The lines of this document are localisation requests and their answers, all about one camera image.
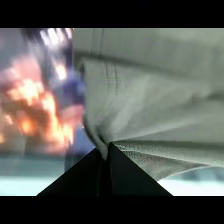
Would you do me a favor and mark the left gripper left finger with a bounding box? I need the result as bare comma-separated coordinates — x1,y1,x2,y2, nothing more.
37,148,105,197

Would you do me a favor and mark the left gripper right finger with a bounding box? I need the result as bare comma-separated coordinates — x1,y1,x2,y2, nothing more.
105,142,173,197

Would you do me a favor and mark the grey garment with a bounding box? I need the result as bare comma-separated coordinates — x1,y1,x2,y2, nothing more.
72,27,224,182

